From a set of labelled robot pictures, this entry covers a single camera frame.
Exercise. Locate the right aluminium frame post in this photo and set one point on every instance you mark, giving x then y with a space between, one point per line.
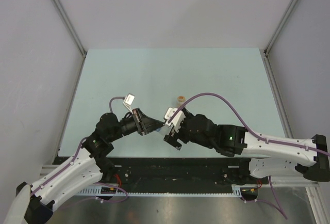
279 28

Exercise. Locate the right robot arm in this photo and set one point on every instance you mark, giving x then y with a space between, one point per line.
269 155

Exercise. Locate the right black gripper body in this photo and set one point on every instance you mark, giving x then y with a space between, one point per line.
184 134

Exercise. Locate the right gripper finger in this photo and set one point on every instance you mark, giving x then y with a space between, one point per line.
166 129
172 139

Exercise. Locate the clear pill bottle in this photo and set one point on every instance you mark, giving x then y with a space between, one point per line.
180 101

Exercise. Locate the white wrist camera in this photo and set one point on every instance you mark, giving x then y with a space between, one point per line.
174 118
127 102

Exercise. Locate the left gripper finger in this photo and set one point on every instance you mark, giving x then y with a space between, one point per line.
150 123
149 129

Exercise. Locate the left aluminium frame post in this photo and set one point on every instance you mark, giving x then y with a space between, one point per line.
69 26

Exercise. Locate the aluminium front beam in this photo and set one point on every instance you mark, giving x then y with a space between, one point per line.
278 181

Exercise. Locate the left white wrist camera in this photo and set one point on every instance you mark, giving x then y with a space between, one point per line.
127 102

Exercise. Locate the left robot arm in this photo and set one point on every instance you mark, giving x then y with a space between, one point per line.
86 166

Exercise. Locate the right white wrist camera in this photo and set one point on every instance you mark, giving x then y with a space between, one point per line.
174 118

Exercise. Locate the aluminium frame post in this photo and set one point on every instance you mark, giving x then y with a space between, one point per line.
279 28
69 26

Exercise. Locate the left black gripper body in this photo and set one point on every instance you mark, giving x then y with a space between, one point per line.
130 125

